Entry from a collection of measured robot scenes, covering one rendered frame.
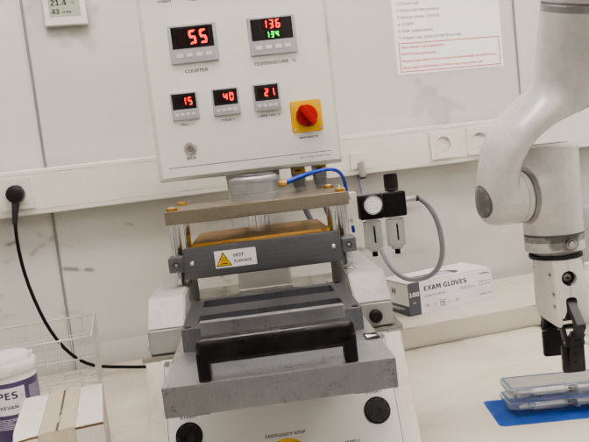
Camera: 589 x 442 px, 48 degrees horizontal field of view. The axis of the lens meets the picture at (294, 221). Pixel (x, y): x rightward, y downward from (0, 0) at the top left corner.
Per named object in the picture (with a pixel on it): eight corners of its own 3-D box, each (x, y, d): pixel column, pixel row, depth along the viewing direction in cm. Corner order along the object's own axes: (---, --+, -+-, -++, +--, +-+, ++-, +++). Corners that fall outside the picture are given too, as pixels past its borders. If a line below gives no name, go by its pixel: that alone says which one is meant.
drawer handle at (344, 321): (200, 376, 63) (195, 335, 63) (355, 355, 64) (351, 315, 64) (198, 383, 61) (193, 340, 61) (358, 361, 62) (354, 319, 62)
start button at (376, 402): (367, 423, 85) (364, 401, 86) (388, 420, 85) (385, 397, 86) (369, 422, 83) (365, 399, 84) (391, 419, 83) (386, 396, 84)
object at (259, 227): (202, 255, 114) (195, 201, 113) (329, 239, 115) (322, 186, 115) (195, 271, 97) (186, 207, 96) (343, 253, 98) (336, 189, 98)
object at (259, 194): (187, 253, 121) (178, 181, 120) (355, 231, 123) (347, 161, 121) (172, 274, 97) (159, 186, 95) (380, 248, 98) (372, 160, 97)
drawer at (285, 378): (193, 343, 91) (185, 287, 90) (351, 322, 92) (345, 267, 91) (166, 428, 61) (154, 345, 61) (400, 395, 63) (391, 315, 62)
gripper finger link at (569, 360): (590, 330, 92) (593, 376, 93) (580, 324, 95) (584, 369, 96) (566, 332, 92) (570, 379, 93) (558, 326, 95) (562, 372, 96)
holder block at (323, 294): (195, 317, 89) (193, 299, 88) (343, 299, 90) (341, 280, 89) (183, 352, 72) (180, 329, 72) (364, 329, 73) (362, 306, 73)
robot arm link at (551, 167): (541, 239, 92) (597, 230, 95) (533, 145, 91) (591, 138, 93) (507, 234, 100) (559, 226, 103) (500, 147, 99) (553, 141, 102)
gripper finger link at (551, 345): (562, 313, 102) (565, 355, 103) (554, 308, 105) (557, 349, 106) (541, 315, 102) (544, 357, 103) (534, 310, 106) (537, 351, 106)
